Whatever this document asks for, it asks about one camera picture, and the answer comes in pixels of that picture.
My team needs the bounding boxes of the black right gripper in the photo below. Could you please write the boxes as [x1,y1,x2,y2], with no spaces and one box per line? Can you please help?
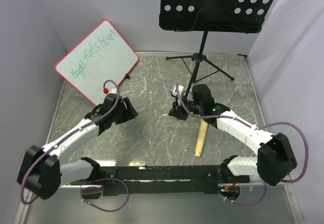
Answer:
[168,94,204,121]

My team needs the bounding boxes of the pink framed whiteboard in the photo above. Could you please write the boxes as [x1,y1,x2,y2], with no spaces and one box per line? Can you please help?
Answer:
[55,20,139,105]

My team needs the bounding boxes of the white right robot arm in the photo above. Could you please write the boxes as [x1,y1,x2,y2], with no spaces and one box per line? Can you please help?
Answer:
[169,84,297,186]

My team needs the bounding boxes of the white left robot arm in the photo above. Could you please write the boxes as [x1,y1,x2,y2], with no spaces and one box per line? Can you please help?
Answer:
[17,93,138,200]

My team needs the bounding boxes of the beige toy microphone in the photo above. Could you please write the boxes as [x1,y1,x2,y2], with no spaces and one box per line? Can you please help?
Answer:
[194,119,208,158]

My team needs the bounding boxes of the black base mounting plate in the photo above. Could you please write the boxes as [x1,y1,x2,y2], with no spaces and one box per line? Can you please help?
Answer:
[71,165,250,196]

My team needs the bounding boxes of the black music stand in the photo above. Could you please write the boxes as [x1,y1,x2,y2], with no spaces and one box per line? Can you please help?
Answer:
[159,0,274,94]

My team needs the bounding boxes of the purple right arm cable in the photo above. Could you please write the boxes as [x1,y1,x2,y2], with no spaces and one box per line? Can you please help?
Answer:
[175,83,309,206]

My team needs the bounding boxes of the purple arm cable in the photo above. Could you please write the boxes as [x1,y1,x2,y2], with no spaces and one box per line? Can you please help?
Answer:
[175,83,309,206]
[19,79,130,212]

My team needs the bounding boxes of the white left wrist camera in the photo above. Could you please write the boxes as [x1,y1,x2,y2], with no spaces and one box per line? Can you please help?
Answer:
[103,87,120,95]

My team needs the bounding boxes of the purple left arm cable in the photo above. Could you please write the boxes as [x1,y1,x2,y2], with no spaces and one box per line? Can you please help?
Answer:
[19,79,130,212]

